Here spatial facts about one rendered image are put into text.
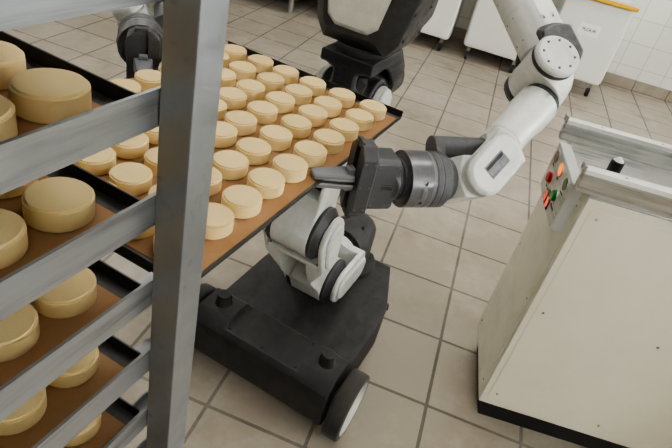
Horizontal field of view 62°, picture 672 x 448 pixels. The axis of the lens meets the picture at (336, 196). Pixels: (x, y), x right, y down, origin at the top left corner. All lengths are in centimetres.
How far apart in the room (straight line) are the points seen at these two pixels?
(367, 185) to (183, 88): 46
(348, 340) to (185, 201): 134
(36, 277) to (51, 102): 11
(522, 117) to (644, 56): 486
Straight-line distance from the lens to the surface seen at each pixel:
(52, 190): 47
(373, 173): 80
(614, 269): 155
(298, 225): 136
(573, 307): 161
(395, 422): 182
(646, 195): 146
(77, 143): 38
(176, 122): 41
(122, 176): 72
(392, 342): 202
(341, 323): 178
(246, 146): 81
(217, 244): 65
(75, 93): 41
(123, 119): 40
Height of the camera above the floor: 142
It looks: 33 degrees down
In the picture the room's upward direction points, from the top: 14 degrees clockwise
